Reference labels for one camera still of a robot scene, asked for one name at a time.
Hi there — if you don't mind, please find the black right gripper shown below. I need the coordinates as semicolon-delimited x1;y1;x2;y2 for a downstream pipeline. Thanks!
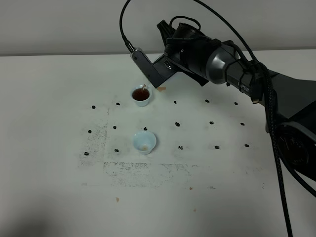
151;20;222;86

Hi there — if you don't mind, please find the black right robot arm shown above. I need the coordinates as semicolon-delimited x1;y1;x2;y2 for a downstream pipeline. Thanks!
153;21;316;179

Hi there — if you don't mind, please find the far light blue teacup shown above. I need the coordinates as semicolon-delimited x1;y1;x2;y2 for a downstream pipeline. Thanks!
130;84;153;107

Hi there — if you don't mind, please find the light blue teacup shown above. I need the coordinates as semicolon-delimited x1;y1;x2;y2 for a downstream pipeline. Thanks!
132;131;157;155
130;84;153;107

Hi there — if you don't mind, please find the near light blue teacup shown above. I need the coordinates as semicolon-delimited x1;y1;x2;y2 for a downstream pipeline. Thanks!
132;131;157;155

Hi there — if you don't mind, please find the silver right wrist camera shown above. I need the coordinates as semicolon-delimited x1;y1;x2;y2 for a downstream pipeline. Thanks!
130;48;165;88

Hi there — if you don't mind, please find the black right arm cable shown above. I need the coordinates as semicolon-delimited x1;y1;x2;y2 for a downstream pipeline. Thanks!
119;0;316;237

